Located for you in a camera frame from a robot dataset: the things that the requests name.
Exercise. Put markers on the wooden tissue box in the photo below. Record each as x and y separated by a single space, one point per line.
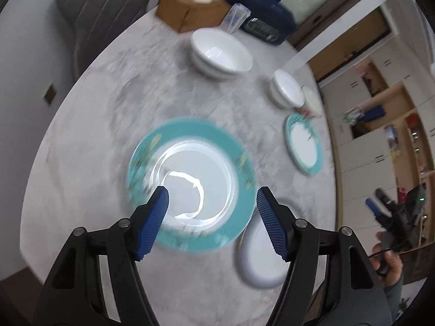
183 10

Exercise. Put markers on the dark clear container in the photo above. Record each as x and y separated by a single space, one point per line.
261 29

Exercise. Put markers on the brown rimmed white bowl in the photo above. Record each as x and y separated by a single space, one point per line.
312 100

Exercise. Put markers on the grey oval plate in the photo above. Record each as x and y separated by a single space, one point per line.
261 265

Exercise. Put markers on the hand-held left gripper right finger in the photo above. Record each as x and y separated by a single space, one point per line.
272 224

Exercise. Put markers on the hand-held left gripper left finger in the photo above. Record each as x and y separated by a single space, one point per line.
154 224

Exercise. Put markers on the large teal rimmed plate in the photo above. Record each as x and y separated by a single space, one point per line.
204 163

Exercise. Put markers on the grey quilted chair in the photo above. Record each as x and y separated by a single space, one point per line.
102 3

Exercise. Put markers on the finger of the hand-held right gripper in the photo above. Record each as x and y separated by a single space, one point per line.
384 197
373 206

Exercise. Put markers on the person's right forearm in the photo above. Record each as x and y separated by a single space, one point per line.
396 298

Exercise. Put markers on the large white bowl stack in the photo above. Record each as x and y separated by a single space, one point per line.
221 52

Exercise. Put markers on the dark blue bag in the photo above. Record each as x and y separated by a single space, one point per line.
268 3

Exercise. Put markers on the white and wood cabinet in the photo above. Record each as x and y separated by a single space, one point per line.
360 156

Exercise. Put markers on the small white bowl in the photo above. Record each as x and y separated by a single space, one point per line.
289 85

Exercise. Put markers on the small teal rimmed plate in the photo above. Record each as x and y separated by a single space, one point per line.
302 142

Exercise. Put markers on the person's right hand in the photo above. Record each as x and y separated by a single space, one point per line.
394 268

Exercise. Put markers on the clear plastic cup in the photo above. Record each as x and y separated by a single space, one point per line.
236 17

